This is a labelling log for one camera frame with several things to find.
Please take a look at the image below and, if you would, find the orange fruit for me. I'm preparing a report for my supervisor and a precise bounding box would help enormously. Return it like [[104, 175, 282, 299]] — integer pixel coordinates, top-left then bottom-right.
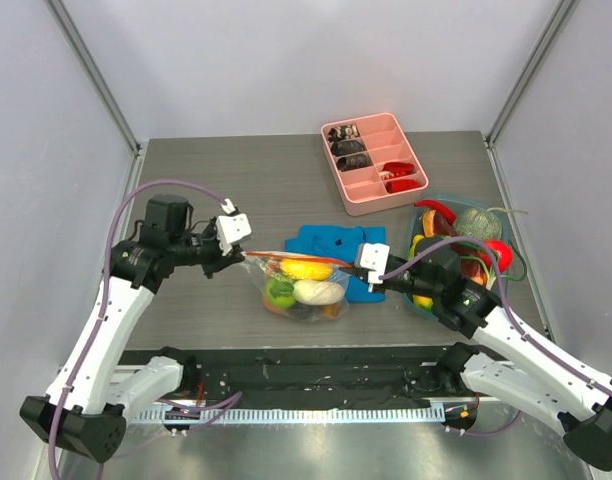
[[320, 302, 344, 319]]

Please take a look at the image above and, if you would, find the yellow mango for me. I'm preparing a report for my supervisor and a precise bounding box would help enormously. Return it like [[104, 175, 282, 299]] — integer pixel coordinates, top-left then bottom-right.
[[280, 258, 335, 281]]

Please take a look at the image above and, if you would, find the white radish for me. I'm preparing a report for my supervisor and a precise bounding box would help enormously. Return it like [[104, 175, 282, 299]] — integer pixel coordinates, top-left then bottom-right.
[[294, 280, 345, 306]]

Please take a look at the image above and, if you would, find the green apple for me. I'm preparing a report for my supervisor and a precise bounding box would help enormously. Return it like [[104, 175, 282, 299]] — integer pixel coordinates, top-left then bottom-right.
[[264, 278, 297, 309]]

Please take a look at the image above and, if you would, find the clear zip top bag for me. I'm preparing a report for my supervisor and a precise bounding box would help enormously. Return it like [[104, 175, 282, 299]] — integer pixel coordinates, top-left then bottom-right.
[[243, 251, 350, 323]]

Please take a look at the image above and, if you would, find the red apple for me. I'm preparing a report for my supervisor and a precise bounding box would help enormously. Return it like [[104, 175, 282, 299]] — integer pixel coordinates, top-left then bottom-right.
[[485, 240, 514, 272]]

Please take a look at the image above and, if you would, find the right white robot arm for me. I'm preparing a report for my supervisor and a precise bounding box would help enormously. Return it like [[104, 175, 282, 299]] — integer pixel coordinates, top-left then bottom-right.
[[347, 237, 612, 471]]

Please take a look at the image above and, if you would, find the blue folded t-shirt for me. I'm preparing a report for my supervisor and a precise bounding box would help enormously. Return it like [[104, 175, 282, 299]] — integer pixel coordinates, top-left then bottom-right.
[[284, 225, 386, 304]]

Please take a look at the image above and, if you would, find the red chili pepper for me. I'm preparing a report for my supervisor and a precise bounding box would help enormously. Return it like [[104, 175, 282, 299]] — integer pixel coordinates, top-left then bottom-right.
[[414, 199, 457, 225]]

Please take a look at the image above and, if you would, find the teal fruit basket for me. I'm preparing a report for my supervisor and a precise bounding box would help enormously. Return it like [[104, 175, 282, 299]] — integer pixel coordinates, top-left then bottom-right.
[[403, 193, 513, 321]]

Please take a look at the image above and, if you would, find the green melon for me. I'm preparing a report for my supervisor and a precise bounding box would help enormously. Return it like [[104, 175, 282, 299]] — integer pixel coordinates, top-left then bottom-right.
[[453, 208, 503, 241]]

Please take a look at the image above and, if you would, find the pink divided tray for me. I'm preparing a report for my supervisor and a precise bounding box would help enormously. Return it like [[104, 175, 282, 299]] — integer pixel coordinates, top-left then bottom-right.
[[320, 113, 429, 216]]

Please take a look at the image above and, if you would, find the red item in tray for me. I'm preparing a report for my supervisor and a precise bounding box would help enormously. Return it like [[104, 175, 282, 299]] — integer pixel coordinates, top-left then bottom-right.
[[380, 161, 422, 194]]

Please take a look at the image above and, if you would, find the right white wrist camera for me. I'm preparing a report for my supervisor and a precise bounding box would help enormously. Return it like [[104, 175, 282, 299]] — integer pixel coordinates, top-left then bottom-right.
[[354, 243, 390, 292]]

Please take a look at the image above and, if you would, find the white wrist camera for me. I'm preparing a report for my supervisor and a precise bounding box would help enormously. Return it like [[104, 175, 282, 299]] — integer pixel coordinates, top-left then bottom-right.
[[354, 243, 390, 292], [215, 213, 252, 257]]

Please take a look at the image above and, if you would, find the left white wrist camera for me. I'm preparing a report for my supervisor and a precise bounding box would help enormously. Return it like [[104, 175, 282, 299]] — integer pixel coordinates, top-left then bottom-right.
[[215, 213, 252, 257]]

